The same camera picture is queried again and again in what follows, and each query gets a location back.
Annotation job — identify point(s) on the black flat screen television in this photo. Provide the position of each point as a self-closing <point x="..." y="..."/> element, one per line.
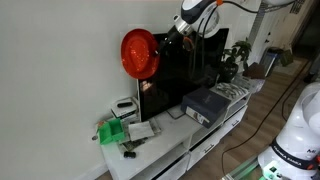
<point x="180" y="80"/>

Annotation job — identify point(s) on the white TV cabinet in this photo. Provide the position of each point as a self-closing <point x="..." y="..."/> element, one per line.
<point x="173" y="135"/>

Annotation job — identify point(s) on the small black gadget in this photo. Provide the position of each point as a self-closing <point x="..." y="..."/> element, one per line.
<point x="129" y="154"/>

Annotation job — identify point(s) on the potted green plant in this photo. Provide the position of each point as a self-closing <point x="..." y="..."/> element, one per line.
<point x="230" y="66"/>

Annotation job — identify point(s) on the white device box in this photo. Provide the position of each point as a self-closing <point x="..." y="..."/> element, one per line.
<point x="126" y="113"/>

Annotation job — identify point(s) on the blue bin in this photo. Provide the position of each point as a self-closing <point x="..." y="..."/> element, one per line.
<point x="270" y="57"/>

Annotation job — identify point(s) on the white paper booklet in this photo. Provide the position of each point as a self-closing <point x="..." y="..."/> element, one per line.
<point x="141" y="130"/>

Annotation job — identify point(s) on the red sequin hat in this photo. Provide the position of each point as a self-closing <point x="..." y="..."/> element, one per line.
<point x="138" y="55"/>

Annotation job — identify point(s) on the white printed flat box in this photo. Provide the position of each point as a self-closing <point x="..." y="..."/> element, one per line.
<point x="250" y="83"/>

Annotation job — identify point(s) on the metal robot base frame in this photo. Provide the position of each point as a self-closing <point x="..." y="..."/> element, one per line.
<point x="243" y="170"/>

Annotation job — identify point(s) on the black remote control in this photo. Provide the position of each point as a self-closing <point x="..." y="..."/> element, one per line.
<point x="124" y="104"/>

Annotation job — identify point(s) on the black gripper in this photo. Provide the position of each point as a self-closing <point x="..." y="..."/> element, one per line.
<point x="173" y="40"/>

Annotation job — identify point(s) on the white slatted wall panel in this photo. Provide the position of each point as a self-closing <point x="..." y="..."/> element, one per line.
<point x="258" y="23"/>

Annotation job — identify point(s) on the dark grey cardboard box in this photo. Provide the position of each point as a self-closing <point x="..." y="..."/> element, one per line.
<point x="206" y="104"/>

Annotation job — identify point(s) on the clear plastic document sleeve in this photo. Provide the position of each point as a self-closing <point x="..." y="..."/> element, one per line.
<point x="133" y="144"/>

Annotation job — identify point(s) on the green plastic box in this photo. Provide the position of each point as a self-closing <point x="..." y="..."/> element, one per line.
<point x="111" y="131"/>

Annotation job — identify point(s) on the patterned grey magazine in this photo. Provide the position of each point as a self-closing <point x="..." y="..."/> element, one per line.
<point x="230" y="89"/>

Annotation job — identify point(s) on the brown cardboard box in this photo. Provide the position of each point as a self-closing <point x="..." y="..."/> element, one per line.
<point x="255" y="70"/>

